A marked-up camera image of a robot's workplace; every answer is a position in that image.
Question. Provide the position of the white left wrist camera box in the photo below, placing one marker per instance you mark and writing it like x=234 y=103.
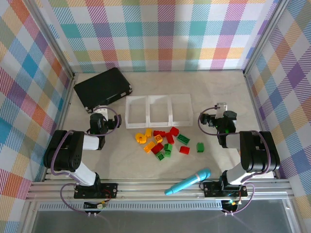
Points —
x=100 y=112

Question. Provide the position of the orange lego brick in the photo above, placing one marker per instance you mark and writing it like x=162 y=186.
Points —
x=158 y=138

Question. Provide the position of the yellow round lego piece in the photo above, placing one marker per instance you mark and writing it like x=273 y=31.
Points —
x=141 y=138

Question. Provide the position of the green lego brick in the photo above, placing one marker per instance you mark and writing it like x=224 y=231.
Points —
x=160 y=156
x=200 y=147
x=168 y=146
x=167 y=153

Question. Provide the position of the grey metal panel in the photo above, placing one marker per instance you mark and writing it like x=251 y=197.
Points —
x=158 y=222

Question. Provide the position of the aluminium frame post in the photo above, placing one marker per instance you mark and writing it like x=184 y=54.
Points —
x=52 y=41
x=264 y=38

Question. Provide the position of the black hard case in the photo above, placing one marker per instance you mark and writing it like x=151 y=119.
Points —
x=102 y=87

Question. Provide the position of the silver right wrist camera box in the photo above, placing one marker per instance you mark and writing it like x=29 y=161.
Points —
x=221 y=109

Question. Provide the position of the small yellow power connector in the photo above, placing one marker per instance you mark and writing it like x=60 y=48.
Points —
x=232 y=203
x=100 y=205

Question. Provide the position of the teal toy microphone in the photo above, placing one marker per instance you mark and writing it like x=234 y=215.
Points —
x=189 y=182

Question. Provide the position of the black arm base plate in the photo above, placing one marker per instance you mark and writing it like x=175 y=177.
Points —
x=211 y=189
x=109 y=190

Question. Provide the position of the long yellow lego brick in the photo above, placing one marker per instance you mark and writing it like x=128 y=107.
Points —
x=149 y=146

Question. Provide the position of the aluminium side rail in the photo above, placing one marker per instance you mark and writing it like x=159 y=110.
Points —
x=252 y=102
x=60 y=121

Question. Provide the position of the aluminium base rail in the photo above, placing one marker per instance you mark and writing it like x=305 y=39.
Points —
x=158 y=191

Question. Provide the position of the red lego brick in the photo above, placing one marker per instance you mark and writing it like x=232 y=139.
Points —
x=175 y=131
x=157 y=148
x=159 y=133
x=169 y=138
x=185 y=149

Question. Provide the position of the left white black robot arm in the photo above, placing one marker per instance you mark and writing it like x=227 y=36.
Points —
x=73 y=155

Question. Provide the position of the green lego plate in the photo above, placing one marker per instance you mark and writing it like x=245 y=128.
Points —
x=183 y=139

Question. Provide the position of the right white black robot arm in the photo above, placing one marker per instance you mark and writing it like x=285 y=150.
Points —
x=255 y=153

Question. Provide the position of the small yellow lego brick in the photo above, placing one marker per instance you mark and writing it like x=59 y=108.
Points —
x=148 y=132

